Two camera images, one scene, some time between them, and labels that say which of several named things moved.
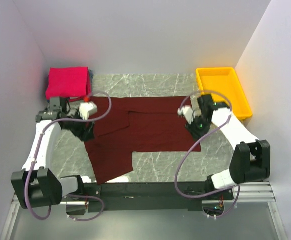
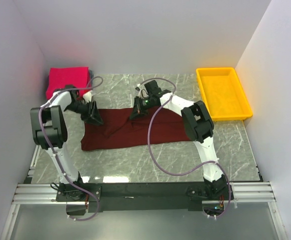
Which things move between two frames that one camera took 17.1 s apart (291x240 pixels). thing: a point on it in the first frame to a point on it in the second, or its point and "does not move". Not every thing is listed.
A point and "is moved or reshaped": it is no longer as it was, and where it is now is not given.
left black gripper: (84, 133) to (94, 118)
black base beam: (138, 196) does not move
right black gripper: (197, 135) to (137, 110)
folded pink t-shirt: (69, 82) does not move
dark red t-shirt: (138, 124) is moved or reshaped
